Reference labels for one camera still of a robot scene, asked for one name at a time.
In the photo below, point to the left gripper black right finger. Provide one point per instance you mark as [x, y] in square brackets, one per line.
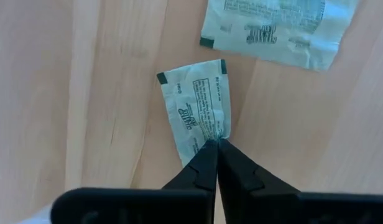
[256, 205]

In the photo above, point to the white Stevia sweetener packet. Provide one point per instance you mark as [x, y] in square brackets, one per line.
[278, 31]
[197, 102]

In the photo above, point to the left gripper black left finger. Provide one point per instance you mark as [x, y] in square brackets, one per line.
[185, 202]

